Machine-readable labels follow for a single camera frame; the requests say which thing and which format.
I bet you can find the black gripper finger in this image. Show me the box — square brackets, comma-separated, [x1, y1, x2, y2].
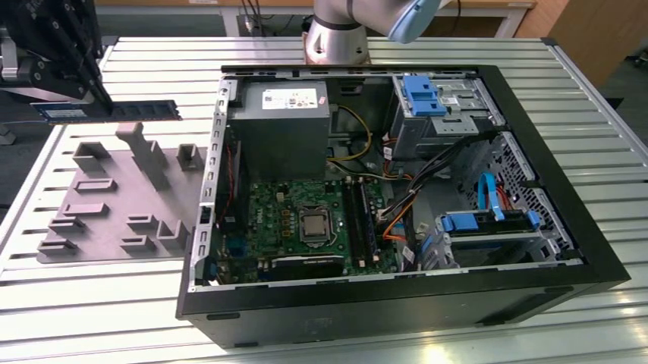
[75, 56, 115, 118]

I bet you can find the empty black RAM slot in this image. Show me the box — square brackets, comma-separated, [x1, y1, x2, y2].
[341, 177, 370, 268]

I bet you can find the grey parts rack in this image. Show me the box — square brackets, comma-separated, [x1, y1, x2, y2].
[38, 120, 210, 265]

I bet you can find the grey power supply unit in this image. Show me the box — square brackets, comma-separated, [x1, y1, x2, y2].
[226, 78, 333, 181]

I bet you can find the green motherboard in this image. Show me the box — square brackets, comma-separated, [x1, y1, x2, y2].
[211, 177, 406, 284]

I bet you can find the CPU socket metal cover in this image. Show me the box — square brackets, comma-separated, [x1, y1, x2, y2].
[295, 204, 340, 249]

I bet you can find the silver CPU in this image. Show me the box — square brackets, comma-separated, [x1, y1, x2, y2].
[302, 215, 330, 237]

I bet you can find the black graphics card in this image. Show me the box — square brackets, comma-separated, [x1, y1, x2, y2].
[257, 254, 345, 281]

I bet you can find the blue plastic drive latch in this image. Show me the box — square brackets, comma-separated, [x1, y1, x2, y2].
[404, 77, 448, 118]

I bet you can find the metal optical drive cage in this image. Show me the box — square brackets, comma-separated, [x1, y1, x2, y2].
[389, 74, 508, 160]

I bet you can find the black open PC case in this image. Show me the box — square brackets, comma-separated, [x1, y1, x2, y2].
[174, 64, 633, 349]

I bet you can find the hard disk in blue carrier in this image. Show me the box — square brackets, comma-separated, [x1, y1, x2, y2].
[438, 210, 541, 238]

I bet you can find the metal disk bay cage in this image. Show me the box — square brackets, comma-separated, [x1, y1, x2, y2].
[434, 212, 584, 272]

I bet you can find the wooden cabinet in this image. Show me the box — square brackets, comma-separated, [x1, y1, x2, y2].
[516, 0, 648, 89]

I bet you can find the black office chair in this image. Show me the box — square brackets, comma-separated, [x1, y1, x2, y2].
[627, 47, 648, 71]

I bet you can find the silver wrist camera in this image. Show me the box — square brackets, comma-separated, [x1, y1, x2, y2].
[0, 37, 31, 83]

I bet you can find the yellow power wire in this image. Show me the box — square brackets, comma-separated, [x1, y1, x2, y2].
[326, 105, 374, 171]

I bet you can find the orange wire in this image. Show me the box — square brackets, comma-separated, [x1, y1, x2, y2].
[382, 191, 421, 242]

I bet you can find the black cable bundle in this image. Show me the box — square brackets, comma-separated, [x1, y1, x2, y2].
[377, 130, 503, 224]

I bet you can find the blue flat data wire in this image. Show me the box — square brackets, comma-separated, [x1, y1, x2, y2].
[477, 172, 508, 223]

